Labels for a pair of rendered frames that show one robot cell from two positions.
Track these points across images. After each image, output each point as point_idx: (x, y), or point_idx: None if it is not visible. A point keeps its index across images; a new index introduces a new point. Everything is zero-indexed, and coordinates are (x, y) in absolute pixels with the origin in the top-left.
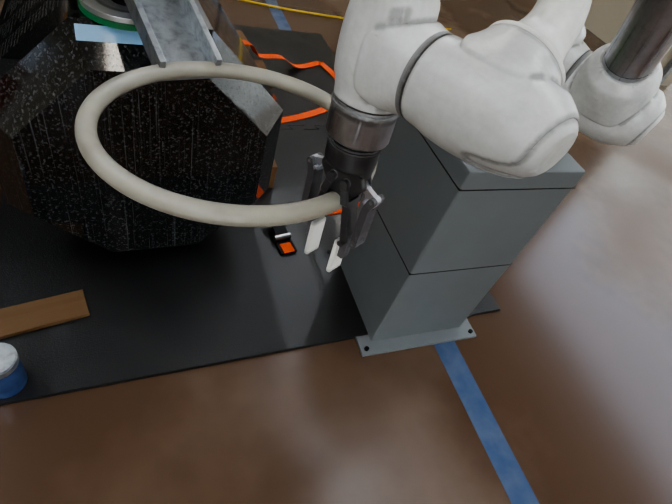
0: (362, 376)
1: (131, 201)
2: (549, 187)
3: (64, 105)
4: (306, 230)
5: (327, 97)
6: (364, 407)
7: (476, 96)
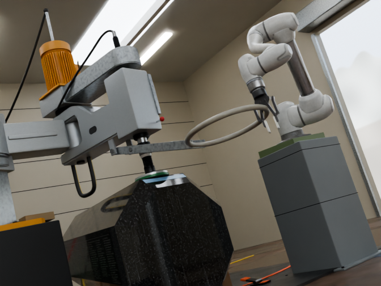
0: (352, 270)
1: (183, 259)
2: (331, 144)
3: (149, 206)
4: (264, 126)
5: (240, 130)
6: (364, 269)
7: (271, 50)
